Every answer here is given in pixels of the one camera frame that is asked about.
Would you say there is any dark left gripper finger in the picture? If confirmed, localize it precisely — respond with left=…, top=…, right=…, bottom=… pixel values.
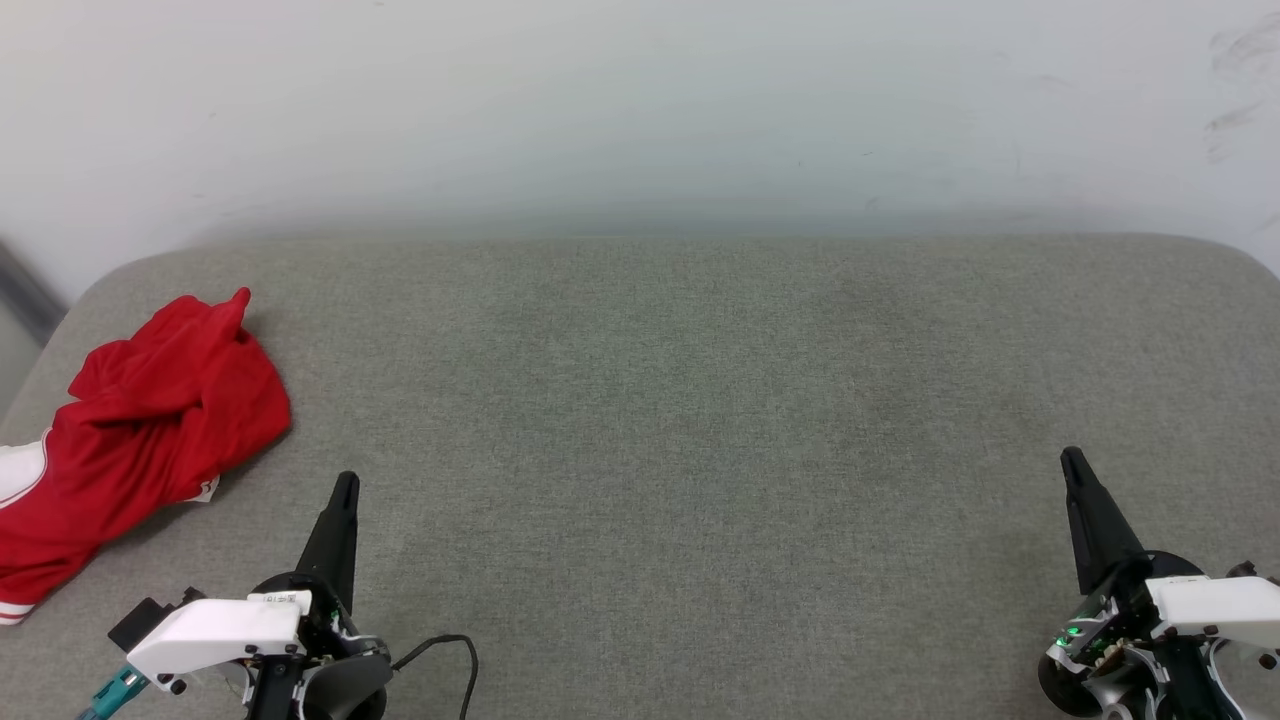
left=295, top=472, right=362, bottom=612

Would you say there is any grey metal wall rail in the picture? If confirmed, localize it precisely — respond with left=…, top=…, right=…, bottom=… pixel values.
left=0, top=240, right=67, bottom=347

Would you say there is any left camera cable teal plug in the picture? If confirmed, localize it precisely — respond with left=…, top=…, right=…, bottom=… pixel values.
left=78, top=665, right=151, bottom=720

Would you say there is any left gripper body white shell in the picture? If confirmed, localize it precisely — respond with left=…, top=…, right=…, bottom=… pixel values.
left=125, top=572, right=393, bottom=720

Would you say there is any thin black left gripper cable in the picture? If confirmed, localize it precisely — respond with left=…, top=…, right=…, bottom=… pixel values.
left=392, top=634, right=480, bottom=720

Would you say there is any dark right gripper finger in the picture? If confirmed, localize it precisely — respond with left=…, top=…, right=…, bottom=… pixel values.
left=1060, top=446, right=1152, bottom=598

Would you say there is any red and white garment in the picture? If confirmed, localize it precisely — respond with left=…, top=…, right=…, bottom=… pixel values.
left=0, top=287, right=293, bottom=627

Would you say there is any right gripper body white shell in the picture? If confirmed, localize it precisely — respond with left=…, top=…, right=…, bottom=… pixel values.
left=1038, top=552, right=1280, bottom=720

